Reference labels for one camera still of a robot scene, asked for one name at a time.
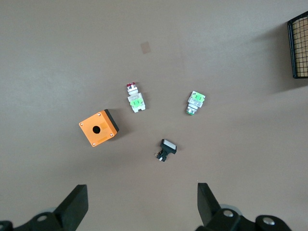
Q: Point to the green push button switch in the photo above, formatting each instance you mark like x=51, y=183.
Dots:
x=196, y=102

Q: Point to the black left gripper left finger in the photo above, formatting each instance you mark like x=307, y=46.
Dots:
x=72, y=207

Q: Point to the small black switch part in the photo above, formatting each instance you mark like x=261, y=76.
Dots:
x=168, y=146

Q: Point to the brown tape patch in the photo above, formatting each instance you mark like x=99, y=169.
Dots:
x=145, y=47

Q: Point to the orange button enclosure box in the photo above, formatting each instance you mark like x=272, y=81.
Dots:
x=96, y=130

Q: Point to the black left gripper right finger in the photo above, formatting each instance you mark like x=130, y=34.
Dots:
x=209, y=207

